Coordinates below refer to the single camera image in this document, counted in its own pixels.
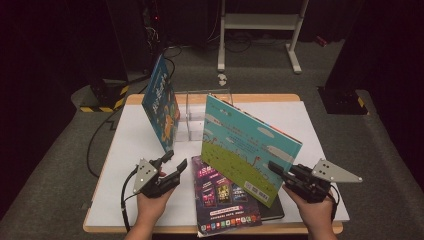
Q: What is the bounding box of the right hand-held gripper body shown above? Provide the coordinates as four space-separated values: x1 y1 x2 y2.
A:
282 158 364 205

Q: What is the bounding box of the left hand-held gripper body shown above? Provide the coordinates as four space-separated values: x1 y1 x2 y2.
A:
132 157 183 200

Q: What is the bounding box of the black notebook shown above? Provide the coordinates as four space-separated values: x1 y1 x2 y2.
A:
259 194 286 222

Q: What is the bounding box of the light blue green picture book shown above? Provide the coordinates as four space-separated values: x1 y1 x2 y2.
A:
200 93 304 209

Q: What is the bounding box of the clear acrylic organizer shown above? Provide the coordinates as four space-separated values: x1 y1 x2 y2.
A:
173 87 234 143

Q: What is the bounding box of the dark blue picture book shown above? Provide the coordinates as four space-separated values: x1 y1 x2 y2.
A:
141 53 181 154

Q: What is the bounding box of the purple magazine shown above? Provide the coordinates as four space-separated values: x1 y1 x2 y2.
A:
191 155 263 239

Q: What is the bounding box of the person's left hand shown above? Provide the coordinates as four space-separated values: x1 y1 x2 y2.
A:
136 170 178 228

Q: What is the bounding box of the person's right hand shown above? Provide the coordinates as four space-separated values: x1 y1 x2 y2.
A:
281 184 337 231

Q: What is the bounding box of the white table mat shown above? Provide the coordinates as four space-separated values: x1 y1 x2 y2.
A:
85 100 351 229

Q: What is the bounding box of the black stand yellow striped base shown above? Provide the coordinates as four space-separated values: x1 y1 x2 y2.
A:
79 78 130 114
317 85 371 116

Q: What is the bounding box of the small red object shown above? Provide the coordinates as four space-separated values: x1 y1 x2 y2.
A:
314 34 330 48

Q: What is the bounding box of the white metal stand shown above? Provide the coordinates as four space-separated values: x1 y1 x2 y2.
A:
217 0 310 75

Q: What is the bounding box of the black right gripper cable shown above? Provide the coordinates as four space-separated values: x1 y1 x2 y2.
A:
328 184 341 223

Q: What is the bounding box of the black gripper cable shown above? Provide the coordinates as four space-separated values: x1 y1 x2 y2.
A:
328 184 341 223
120 165 140 233

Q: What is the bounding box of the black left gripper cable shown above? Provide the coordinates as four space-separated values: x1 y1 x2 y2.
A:
120 165 140 233

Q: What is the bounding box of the black floor cable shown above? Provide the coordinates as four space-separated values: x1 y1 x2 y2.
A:
86 68 158 179
161 45 183 88

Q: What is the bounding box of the dark equipment rack with wires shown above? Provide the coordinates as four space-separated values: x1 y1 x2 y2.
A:
141 0 169 75

